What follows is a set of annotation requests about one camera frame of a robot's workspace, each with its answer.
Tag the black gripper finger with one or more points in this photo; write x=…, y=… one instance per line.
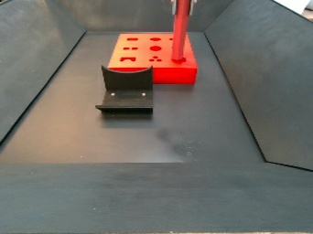
x=193, y=2

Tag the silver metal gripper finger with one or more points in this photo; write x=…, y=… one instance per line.
x=174, y=2

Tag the red hexagonal peg rod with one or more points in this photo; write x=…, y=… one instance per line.
x=181, y=22

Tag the black curved holder bracket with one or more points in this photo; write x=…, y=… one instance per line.
x=128, y=91

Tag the red shape-sorting board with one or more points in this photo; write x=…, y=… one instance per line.
x=143, y=50

